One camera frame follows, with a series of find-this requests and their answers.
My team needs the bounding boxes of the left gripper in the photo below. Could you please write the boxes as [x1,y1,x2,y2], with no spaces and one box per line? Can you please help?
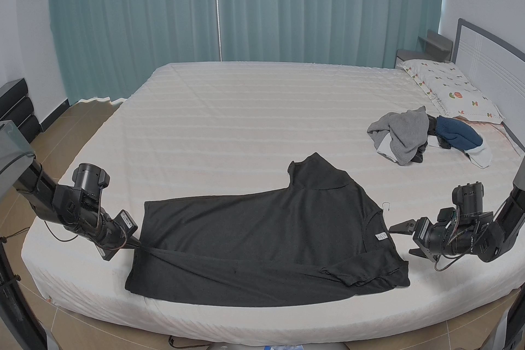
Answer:
[98,210,138,262]

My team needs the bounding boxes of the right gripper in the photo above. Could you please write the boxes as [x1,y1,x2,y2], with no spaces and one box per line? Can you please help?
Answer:
[389,218,454,261]

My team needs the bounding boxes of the black T-shirt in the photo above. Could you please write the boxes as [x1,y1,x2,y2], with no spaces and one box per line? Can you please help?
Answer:
[124,153,411,307]

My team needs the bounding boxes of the pile of clothes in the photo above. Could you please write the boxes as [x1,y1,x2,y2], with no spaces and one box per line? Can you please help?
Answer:
[366,106,493,169]

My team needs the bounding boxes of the bed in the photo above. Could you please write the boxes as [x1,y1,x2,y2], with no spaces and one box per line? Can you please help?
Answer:
[21,18,525,345]

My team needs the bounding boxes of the white printed pillow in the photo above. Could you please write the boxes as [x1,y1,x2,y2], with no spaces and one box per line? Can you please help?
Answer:
[397,59,506,124]

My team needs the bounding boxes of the black chest of drawers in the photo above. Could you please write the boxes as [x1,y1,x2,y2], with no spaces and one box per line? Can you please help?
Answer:
[0,78,43,144]

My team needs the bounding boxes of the grey bedside table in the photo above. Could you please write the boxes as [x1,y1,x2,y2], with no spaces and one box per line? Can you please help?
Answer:
[396,29,453,63]

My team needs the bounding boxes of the black cable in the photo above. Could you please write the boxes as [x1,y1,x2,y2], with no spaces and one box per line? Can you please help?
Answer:
[45,223,79,243]
[168,334,193,350]
[0,231,29,245]

